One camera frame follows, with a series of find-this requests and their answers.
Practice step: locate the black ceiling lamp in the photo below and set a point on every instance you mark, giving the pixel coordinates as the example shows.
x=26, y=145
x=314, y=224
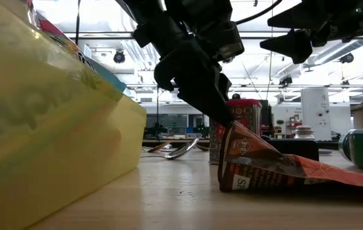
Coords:
x=347, y=58
x=119, y=57
x=285, y=80

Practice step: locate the yellow plastic bin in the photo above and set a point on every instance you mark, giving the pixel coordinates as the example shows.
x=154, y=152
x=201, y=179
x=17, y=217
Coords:
x=57, y=143

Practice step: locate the pink box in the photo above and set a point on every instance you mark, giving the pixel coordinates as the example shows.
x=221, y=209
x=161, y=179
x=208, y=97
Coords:
x=248, y=118

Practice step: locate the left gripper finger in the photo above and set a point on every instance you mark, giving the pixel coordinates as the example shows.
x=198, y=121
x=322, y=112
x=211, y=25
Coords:
x=207, y=99
x=226, y=87

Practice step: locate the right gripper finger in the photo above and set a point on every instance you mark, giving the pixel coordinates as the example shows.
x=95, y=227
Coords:
x=306, y=16
x=293, y=44

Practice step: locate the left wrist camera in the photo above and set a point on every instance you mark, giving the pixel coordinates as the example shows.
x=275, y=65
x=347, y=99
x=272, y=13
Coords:
x=229, y=44

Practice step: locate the black monitor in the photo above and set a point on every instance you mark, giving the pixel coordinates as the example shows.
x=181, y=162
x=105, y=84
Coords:
x=266, y=115

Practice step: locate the orange taco seasoning packet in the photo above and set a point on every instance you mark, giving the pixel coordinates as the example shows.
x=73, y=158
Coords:
x=258, y=166

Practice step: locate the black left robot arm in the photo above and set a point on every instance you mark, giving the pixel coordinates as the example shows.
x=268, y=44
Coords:
x=175, y=12

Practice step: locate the small glass spice jar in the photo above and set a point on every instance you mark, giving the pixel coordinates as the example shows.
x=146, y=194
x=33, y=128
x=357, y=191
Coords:
x=303, y=131

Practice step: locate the black framed linear light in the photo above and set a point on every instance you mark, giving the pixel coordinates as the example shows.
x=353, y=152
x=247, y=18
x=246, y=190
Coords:
x=105, y=35

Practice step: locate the white square column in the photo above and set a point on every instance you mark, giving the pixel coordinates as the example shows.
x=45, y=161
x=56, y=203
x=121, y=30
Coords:
x=315, y=108

